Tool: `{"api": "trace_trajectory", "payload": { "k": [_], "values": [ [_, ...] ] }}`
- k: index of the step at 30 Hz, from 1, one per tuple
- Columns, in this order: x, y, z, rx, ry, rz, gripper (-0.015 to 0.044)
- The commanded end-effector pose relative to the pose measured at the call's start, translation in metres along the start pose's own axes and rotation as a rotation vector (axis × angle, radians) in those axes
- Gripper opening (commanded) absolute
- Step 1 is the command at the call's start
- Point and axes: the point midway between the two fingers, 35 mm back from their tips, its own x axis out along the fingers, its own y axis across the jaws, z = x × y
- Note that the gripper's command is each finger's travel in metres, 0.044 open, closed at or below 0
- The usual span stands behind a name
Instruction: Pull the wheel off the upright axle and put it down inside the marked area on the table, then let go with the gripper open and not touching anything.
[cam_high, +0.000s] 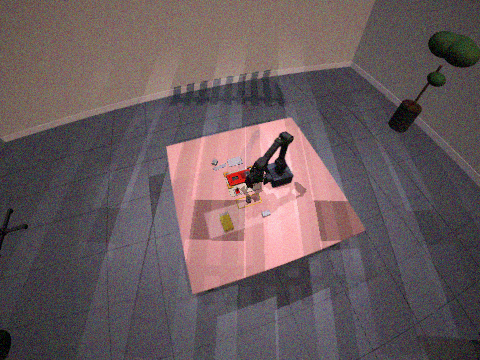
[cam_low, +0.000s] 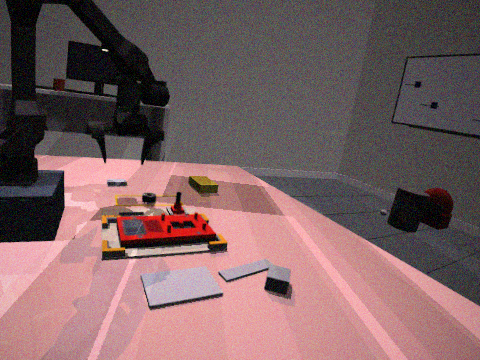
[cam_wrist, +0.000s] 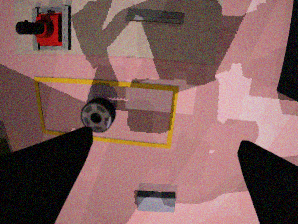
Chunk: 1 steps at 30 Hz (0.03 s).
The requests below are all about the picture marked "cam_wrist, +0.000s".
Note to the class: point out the black tyre with grey hub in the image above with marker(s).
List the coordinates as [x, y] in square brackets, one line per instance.
[89, 114]

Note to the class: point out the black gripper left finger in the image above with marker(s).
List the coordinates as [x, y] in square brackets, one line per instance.
[35, 181]

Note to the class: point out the yellow rectangular block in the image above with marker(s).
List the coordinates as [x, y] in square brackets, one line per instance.
[4, 150]

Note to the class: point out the yellow rectangular outline on table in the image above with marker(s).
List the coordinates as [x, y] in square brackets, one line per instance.
[173, 88]

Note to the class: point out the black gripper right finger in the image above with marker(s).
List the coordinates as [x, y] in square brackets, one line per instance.
[272, 183]

